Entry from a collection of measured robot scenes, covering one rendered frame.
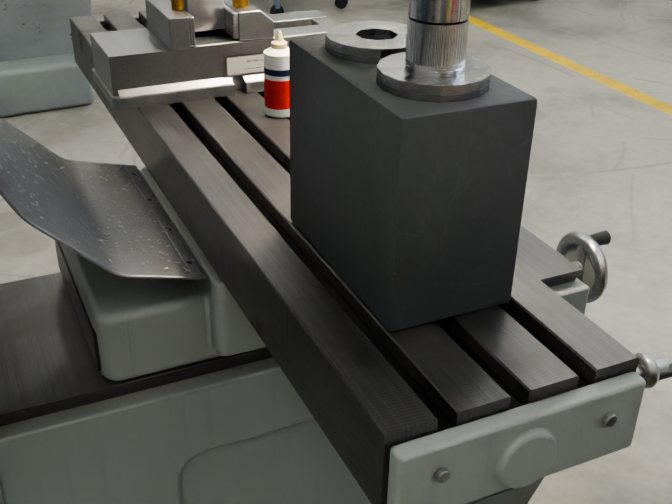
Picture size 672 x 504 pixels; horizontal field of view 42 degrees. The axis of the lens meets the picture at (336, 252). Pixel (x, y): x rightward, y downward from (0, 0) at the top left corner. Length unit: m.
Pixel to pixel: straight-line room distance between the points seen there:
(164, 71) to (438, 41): 0.61
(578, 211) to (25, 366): 2.37
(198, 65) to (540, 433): 0.74
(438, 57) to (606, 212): 2.52
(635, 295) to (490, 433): 2.07
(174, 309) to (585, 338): 0.45
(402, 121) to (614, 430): 0.30
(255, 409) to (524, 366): 0.46
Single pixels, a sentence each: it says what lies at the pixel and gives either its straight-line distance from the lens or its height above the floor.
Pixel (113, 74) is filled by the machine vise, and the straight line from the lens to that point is 1.21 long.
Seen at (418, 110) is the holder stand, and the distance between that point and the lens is 0.66.
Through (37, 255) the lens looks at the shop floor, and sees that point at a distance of 2.86.
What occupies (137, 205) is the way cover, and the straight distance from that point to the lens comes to 1.10.
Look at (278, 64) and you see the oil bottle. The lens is 1.14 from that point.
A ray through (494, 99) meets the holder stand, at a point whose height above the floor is 1.13.
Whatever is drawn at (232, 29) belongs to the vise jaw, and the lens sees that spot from 1.23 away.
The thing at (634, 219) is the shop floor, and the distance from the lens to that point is 3.16.
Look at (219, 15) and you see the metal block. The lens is 1.26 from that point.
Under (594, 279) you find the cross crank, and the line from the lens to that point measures 1.44.
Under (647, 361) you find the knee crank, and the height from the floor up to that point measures 0.55.
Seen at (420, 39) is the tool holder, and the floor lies 1.17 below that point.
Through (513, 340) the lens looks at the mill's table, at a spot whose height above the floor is 0.94.
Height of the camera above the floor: 1.36
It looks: 29 degrees down
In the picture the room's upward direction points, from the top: 1 degrees clockwise
